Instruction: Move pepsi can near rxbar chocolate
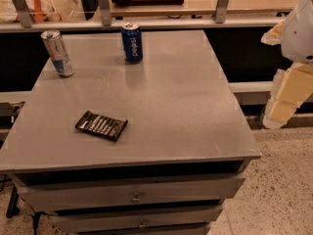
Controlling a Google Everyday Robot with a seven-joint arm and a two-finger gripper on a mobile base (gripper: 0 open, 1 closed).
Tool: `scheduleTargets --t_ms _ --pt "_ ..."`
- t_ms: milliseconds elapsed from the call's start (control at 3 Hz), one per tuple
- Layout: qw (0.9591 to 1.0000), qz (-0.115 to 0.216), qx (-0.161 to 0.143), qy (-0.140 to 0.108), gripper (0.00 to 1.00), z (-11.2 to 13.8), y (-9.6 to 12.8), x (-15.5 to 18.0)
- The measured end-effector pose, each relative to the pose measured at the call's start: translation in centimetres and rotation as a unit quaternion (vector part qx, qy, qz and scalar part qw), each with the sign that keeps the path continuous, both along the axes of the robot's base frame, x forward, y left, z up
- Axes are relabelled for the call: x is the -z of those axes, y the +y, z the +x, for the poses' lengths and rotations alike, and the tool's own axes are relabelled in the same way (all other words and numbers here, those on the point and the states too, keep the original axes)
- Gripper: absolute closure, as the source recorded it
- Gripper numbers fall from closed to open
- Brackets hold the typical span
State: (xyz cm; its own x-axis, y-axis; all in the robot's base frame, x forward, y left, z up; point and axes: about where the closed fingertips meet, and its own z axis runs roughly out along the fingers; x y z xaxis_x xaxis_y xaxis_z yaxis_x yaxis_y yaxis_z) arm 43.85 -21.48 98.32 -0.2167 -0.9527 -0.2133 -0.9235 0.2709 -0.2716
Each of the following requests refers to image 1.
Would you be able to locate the grey middle drawer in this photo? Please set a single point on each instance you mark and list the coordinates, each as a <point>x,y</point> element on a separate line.
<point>116,220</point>

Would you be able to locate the silver red bull can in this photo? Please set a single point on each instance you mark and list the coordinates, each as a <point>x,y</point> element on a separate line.
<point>57,51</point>

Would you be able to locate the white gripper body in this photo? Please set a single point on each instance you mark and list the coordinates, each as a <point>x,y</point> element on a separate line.
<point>298,36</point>

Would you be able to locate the grey top drawer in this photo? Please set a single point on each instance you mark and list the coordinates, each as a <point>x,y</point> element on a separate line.
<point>130,192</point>

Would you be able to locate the black rxbar chocolate wrapper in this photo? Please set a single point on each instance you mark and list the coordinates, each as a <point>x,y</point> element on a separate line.
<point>101,126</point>

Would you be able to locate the grey drawer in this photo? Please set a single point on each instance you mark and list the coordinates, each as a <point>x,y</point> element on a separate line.
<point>202,227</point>
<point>116,220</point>
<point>130,192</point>

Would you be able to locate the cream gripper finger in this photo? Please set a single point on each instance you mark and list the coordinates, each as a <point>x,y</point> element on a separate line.
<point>273,36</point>
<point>290,89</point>

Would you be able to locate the grey bottom drawer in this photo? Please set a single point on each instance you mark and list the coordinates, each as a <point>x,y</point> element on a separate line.
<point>202,227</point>

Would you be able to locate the orange white plastic bag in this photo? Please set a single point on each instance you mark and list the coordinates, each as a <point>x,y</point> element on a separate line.
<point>40,9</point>

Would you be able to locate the blue pepsi can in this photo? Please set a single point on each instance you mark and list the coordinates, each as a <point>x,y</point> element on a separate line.
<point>132,43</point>

